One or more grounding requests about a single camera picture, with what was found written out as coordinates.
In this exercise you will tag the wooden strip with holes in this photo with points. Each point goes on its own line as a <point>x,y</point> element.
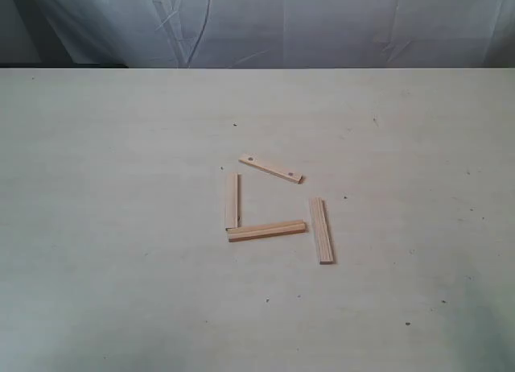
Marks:
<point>271,168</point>

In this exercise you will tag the white backdrop curtain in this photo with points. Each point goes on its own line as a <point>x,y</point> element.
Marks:
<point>259,33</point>

